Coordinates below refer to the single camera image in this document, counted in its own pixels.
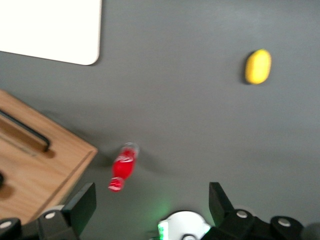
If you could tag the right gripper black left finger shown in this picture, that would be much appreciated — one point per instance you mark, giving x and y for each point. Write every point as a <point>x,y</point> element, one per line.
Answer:
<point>80,207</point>

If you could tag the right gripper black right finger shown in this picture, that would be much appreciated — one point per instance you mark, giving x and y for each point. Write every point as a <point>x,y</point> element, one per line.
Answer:
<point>220,207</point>

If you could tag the red soda can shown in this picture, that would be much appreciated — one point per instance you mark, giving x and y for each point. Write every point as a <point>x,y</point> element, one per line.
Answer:
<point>123,166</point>

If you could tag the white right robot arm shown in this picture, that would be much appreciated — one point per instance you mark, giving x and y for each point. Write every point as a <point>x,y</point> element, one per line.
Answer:
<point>185,223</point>

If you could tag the cream rectangular tray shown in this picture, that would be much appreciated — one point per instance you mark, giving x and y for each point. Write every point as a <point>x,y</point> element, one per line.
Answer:
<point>50,27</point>

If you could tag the wooden drawer cabinet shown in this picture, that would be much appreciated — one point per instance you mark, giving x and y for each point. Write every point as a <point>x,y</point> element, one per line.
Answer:
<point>67,160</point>

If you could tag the wooden drawer front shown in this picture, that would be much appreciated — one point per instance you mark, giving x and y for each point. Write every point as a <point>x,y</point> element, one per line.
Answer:
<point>66,156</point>
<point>25,190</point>

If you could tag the yellow lemon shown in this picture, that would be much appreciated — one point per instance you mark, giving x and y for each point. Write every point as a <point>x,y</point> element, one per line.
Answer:
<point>258,67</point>

